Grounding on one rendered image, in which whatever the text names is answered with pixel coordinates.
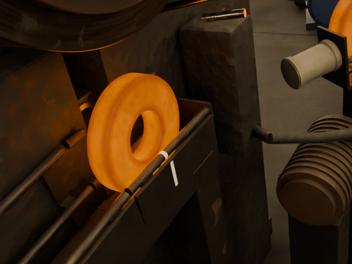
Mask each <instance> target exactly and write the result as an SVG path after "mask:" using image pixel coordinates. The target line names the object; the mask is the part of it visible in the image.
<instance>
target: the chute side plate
mask: <svg viewBox="0 0 352 264"><path fill-rule="evenodd" d="M212 151H214V157H215V163H216V165H217V164H218V162H219V161H220V159H219V153H218V146H217V139H216V132H215V126H214V119H213V115H211V114H209V115H208V116H207V118H206V119H204V121H203V122H202V123H201V124H200V126H199V127H198V128H197V129H196V130H195V131H194V132H193V133H192V134H191V135H190V136H189V137H188V138H187V139H186V140H185V141H184V143H183V144H182V145H181V146H180V147H179V148H178V149H177V150H176V151H175V152H174V153H173V154H172V155H171V156H170V158H169V159H168V160H167V161H166V162H165V163H164V164H163V165H162V166H161V167H160V168H159V169H158V170H157V172H156V173H155V174H154V175H153V176H152V177H151V178H150V179H149V180H148V182H147V183H146V184H145V185H144V186H143V187H142V188H141V189H140V190H139V191H138V192H137V193H136V194H135V195H134V199H135V200H133V199H131V200H130V201H129V202H128V203H127V205H126V206H125V207H124V208H123V210H122V211H121V213H120V214H119V215H118V216H117V217H116V219H115V220H114V221H113V222H112V224H111V225H110V226H109V227H108V229H107V230H106V231H105V232H104V234H103V235H102V236H101V237H100V239H99V240H98V241H97V242H96V243H95V245H94V246H93V247H92V248H91V250H90V251H89V252H88V253H87V255H86V256H85V257H84V258H83V260H82V261H81V262H80V263H79V264H140V262H141V261H142V260H143V258H144V256H145V255H146V254H147V252H148V251H149V249H150V248H151V247H152V245H153V244H154V243H155V241H156V240H157V239H158V238H159V236H160V235H161V234H162V233H163V231H164V230H165V229H166V228H167V227H168V225H169V224H170V223H171V221H172V220H173V219H174V218H175V216H176V215H177V214H178V212H179V211H180V210H181V209H182V207H184V205H185V204H186V202H187V201H188V200H189V199H190V197H191V196H192V195H193V194H194V192H195V191H196V186H195V181H194V176H193V173H194V172H195V171H196V169H197V168H198V167H199V166H200V165H201V163H202V162H203V161H204V160H205V159H206V157H207V156H208V155H209V154H210V153H211V152H212ZM171 161H173V164H174V168H175V173H176V176H177V181H178V185H177V186H175V182H174V178H173V174H172V169H171V165H170V162H171Z"/></svg>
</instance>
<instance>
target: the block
mask: <svg viewBox="0 0 352 264"><path fill-rule="evenodd" d="M202 14H205V13H200V14H198V15H197V16H195V17H194V18H193V19H191V20H190V21H189V22H187V23H186V24H185V25H183V26H182V27H181V28H180V31H179V37H180V43H181V48H182V54H183V60H184V65H185V71H186V77H187V81H188V86H189V92H190V98H191V99H192V100H198V101H206V102H211V106H212V110H213V112H214V118H213V119H214V126H215V132H216V139H217V146H218V152H220V153H224V154H228V155H232V156H237V157H245V156H247V155H248V154H249V153H250V152H251V150H252V148H253V147H254V146H255V144H256V143H257V142H258V140H259V139H258V138H256V137H254V136H253V135H252V128H253V126H254V125H258V126H260V127H261V117H260V105H259V94H258V82H257V70H256V58H255V47H254V35H253V28H252V18H251V16H250V15H247V14H246V17H245V18H236V19H228V20H219V21H210V22H204V23H203V22H202V20H201V15H202Z"/></svg>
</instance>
